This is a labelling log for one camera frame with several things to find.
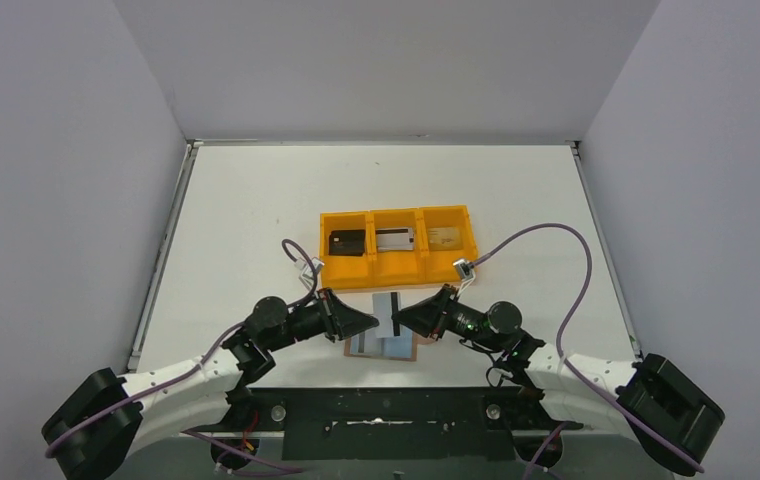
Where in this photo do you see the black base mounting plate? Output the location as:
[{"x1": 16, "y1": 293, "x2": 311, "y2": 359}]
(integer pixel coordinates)
[{"x1": 196, "y1": 387, "x2": 558, "y2": 468}]

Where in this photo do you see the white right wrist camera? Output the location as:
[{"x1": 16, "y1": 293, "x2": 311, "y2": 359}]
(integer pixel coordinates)
[{"x1": 453, "y1": 258, "x2": 476, "y2": 288}]

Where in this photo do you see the yellow three-compartment plastic bin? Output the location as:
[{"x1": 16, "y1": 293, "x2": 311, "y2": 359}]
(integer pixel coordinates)
[{"x1": 319, "y1": 205, "x2": 478, "y2": 290}]

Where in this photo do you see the tan leather card holder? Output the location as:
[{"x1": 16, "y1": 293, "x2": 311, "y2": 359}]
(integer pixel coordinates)
[{"x1": 344, "y1": 330, "x2": 435, "y2": 362}]

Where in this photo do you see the silver card in bin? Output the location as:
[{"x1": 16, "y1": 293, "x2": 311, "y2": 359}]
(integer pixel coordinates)
[{"x1": 375, "y1": 228, "x2": 415, "y2": 253}]

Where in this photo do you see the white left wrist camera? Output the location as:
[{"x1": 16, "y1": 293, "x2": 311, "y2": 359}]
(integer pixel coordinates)
[{"x1": 294, "y1": 257, "x2": 324, "y2": 290}]

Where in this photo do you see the silver magnetic stripe card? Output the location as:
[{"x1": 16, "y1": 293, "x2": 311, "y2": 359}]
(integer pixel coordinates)
[{"x1": 372, "y1": 292, "x2": 401, "y2": 339}]

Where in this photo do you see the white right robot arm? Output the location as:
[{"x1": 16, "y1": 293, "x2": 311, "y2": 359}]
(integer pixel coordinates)
[{"x1": 392, "y1": 285, "x2": 725, "y2": 476}]

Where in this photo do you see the black card in bin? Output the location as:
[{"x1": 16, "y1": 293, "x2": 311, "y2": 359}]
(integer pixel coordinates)
[{"x1": 328, "y1": 229, "x2": 366, "y2": 257}]

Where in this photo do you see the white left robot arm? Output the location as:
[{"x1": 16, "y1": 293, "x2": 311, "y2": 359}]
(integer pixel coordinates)
[{"x1": 41, "y1": 288, "x2": 379, "y2": 479}]

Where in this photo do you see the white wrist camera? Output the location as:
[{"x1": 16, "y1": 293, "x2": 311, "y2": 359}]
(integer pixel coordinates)
[
  {"x1": 294, "y1": 257, "x2": 324, "y2": 290},
  {"x1": 453, "y1": 258, "x2": 476, "y2": 288}
]

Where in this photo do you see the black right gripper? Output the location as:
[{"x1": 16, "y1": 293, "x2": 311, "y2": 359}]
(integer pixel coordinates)
[{"x1": 393, "y1": 283, "x2": 506, "y2": 352}]

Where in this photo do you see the gold card in bin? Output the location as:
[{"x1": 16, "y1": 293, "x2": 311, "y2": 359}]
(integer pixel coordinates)
[{"x1": 427, "y1": 226, "x2": 463, "y2": 251}]

